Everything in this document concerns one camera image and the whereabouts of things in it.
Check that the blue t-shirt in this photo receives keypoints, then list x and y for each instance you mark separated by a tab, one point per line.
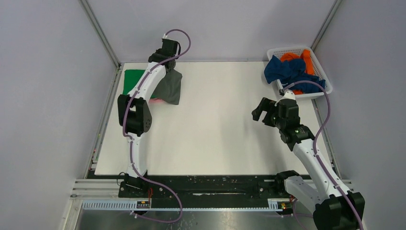
275	70

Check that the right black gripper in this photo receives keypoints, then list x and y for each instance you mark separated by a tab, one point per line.
266	105

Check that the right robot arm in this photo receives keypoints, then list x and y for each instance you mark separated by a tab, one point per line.
332	203

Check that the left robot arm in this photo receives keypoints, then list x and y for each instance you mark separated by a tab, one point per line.
159	81

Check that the white plastic basket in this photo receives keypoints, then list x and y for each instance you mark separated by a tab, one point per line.
278	52

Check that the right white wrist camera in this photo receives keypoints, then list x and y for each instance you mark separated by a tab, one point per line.
287	94

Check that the folded pink t-shirt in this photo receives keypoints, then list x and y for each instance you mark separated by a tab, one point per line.
156	100

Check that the folded green t-shirt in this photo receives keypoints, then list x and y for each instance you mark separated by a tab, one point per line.
131	79

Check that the orange t-shirt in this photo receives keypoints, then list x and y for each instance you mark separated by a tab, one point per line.
306	60

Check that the grey t-shirt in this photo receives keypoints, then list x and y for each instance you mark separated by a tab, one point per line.
169	88

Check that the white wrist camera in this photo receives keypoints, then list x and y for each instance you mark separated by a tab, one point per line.
287	94
166	37

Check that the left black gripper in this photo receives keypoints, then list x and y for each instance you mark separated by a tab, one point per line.
157	51

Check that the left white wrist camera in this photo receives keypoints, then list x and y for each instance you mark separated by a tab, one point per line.
166	37

